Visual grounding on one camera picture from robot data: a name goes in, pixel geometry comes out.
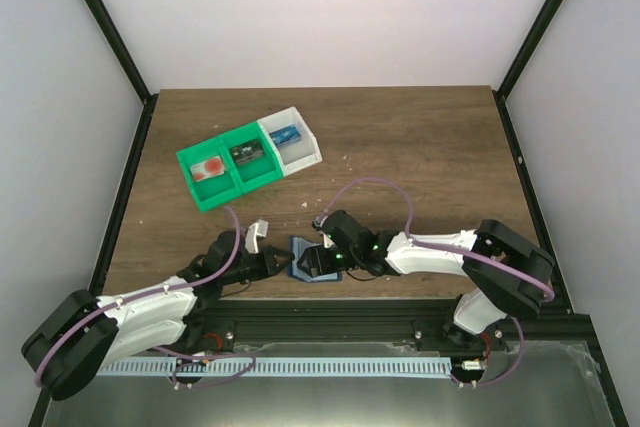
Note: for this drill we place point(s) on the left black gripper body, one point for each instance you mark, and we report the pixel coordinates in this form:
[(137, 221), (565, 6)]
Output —
[(248, 273)]

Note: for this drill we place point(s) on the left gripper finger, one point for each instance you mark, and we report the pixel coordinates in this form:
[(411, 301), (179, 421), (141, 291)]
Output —
[(275, 253), (275, 267)]

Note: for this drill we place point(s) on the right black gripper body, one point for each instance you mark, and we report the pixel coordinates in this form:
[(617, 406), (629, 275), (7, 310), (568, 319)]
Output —
[(349, 259)]

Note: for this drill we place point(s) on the blue leather card holder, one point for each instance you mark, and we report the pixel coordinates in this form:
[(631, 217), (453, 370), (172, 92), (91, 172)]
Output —
[(297, 246)]

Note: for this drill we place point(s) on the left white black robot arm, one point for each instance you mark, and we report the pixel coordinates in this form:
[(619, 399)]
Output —
[(66, 371)]

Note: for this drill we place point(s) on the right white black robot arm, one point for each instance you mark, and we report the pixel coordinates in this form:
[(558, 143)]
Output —
[(511, 275)]

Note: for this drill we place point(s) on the white red credit card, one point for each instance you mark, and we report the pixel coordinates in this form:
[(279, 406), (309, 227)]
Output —
[(209, 168)]

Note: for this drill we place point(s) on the black credit card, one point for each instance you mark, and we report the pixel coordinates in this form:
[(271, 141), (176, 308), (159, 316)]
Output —
[(246, 152)]

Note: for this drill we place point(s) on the blue credit card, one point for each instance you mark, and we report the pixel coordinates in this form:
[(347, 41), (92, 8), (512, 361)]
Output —
[(285, 136)]

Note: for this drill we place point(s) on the middle green bin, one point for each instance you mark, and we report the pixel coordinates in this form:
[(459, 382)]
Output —
[(260, 172)]

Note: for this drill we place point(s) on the green bin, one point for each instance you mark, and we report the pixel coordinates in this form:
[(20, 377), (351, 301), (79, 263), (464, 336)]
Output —
[(213, 192), (260, 172)]

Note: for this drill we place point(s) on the left green bin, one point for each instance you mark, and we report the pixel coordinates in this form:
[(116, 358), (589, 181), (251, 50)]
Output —
[(213, 192)]

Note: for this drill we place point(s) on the white bin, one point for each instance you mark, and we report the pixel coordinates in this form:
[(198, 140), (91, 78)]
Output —
[(300, 155)]

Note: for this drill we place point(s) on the grey metal sheet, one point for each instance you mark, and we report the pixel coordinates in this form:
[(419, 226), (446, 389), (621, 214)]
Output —
[(535, 384)]

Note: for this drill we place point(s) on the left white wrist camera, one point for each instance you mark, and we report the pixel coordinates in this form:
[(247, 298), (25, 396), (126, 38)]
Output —
[(257, 231)]

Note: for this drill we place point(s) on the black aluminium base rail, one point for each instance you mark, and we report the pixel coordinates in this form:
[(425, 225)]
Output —
[(325, 327)]

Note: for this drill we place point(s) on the light blue slotted cable duct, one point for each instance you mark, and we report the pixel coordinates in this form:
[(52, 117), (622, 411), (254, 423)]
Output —
[(281, 367)]

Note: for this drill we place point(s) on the left black side rail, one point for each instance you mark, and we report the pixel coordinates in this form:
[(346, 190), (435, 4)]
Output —
[(107, 249)]

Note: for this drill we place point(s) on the black side rail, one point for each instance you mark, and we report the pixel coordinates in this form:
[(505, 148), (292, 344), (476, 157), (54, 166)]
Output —
[(107, 249), (562, 300)]

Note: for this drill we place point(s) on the right black side rail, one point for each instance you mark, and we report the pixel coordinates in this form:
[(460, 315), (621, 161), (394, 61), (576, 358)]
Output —
[(562, 300)]

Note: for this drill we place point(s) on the left black frame post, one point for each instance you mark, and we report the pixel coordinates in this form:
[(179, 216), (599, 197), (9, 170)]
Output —
[(117, 45)]

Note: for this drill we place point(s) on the black frame post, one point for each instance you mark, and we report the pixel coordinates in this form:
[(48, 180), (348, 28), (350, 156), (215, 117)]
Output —
[(529, 45), (117, 45)]

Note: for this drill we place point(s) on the right black frame post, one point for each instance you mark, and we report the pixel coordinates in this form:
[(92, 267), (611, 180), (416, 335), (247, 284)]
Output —
[(529, 45)]

